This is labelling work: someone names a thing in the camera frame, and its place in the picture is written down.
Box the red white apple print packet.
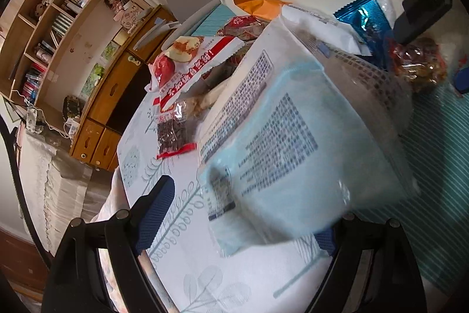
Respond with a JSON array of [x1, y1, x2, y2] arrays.
[[148, 35, 245, 116]]

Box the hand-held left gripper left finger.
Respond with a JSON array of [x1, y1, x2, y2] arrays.
[[41, 175, 176, 313]]

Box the white crinkled snack packet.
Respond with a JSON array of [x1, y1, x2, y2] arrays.
[[282, 3, 371, 55]]

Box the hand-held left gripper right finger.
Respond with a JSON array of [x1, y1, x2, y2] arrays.
[[306, 212, 429, 313]]

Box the orange and white snack packet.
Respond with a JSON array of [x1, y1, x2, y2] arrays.
[[233, 0, 294, 22]]

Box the wooden desk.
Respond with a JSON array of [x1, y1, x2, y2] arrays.
[[69, 5, 180, 172]]

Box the green landscape picture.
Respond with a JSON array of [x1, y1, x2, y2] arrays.
[[101, 42, 120, 64], [81, 64, 105, 97]]

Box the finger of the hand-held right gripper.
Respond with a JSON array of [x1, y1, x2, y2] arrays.
[[453, 67, 469, 94], [394, 0, 456, 47]]

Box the dark patterned box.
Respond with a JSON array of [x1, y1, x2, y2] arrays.
[[63, 96, 82, 121]]

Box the black cable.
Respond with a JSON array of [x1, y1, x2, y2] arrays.
[[0, 115, 52, 270]]

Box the clear bag of candies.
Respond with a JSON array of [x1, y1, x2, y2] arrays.
[[388, 36, 449, 94]]

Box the white lace cloth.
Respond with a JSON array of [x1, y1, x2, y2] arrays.
[[18, 131, 92, 251]]

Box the wooden bookshelf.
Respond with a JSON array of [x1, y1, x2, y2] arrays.
[[0, 0, 154, 108]]

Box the shelved books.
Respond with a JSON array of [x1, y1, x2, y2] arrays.
[[22, 0, 111, 101]]

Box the blue foil snack packet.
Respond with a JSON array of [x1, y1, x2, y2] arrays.
[[333, 0, 398, 70]]

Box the large light blue printed packet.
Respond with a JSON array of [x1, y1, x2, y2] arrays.
[[198, 14, 422, 258]]

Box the dark snack packet red trim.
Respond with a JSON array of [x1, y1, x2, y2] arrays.
[[156, 98, 196, 160]]

